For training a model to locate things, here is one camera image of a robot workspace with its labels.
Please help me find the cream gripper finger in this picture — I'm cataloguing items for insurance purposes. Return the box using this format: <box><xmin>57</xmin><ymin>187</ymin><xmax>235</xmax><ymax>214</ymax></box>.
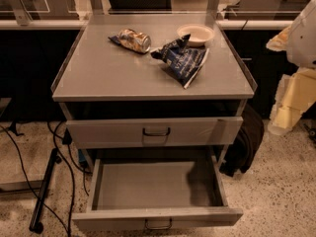
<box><xmin>268</xmin><ymin>68</ymin><xmax>316</xmax><ymax>135</ymax></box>
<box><xmin>266</xmin><ymin>26</ymin><xmax>291</xmax><ymax>51</ymax></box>

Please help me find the blue chip bag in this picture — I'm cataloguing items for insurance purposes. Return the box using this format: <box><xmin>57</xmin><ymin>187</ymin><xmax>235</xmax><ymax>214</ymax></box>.
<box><xmin>150</xmin><ymin>34</ymin><xmax>209</xmax><ymax>89</ymax></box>

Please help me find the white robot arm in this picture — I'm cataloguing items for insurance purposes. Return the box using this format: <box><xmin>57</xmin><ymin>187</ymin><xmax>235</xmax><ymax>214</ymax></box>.
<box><xmin>266</xmin><ymin>0</ymin><xmax>316</xmax><ymax>135</ymax></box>

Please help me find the grey drawer cabinet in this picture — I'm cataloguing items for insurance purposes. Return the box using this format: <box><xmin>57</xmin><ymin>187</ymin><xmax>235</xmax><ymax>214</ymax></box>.
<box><xmin>50</xmin><ymin>13</ymin><xmax>259</xmax><ymax>170</ymax></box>

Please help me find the open middle drawer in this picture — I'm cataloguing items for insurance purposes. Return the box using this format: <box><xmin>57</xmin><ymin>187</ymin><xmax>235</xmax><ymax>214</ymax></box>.
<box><xmin>73</xmin><ymin>147</ymin><xmax>243</xmax><ymax>231</ymax></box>

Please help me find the closed upper drawer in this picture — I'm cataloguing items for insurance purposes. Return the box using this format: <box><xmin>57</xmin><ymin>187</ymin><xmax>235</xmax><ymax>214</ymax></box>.
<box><xmin>66</xmin><ymin>117</ymin><xmax>243</xmax><ymax>149</ymax></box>

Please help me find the white bowl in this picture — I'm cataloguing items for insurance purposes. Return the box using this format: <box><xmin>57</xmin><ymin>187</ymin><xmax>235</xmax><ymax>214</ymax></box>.
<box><xmin>177</xmin><ymin>24</ymin><xmax>215</xmax><ymax>47</ymax></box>

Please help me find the black power strip bar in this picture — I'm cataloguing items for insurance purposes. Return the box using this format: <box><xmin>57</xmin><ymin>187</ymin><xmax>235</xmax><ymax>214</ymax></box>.
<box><xmin>29</xmin><ymin>148</ymin><xmax>58</xmax><ymax>234</ymax></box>

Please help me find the black cable loop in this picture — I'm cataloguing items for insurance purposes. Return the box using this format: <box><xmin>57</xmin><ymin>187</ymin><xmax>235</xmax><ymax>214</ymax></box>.
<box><xmin>46</xmin><ymin>120</ymin><xmax>93</xmax><ymax>237</ymax></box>

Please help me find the black floor cable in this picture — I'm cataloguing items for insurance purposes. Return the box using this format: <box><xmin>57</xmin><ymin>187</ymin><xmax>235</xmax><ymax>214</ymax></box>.
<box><xmin>0</xmin><ymin>124</ymin><xmax>71</xmax><ymax>237</ymax></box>

